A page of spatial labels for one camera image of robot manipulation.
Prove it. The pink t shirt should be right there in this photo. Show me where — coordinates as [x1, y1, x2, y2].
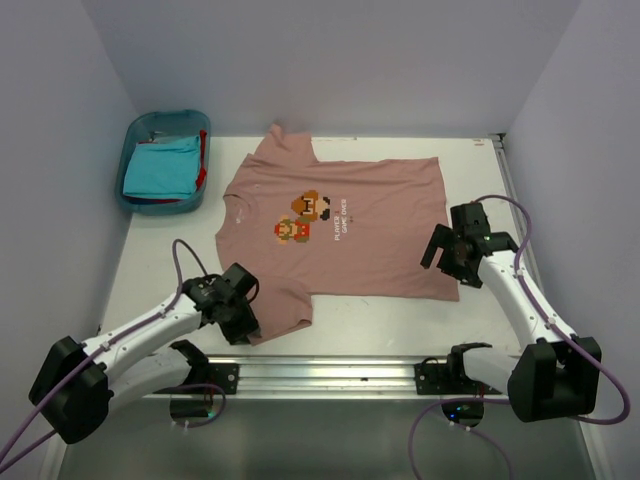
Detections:
[216, 125, 459, 345]

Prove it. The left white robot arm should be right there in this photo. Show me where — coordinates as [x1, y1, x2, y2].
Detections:
[29, 263, 260, 444]

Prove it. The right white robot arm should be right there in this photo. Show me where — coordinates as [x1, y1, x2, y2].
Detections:
[421, 202, 602, 422]

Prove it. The turquoise folded t shirt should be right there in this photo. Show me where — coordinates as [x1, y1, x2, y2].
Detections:
[122, 135, 202, 199]

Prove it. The teal plastic bin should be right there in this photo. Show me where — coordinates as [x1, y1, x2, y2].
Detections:
[115, 109, 211, 216]

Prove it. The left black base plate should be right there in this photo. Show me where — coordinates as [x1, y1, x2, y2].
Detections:
[156, 362, 240, 395]

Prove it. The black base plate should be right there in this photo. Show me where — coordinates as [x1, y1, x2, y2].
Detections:
[156, 362, 240, 395]
[413, 357, 500, 396]

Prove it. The aluminium rail frame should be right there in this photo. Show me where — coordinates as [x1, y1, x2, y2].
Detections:
[62, 355, 591, 400]

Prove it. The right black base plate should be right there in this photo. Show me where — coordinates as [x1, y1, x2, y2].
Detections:
[413, 357, 500, 396]

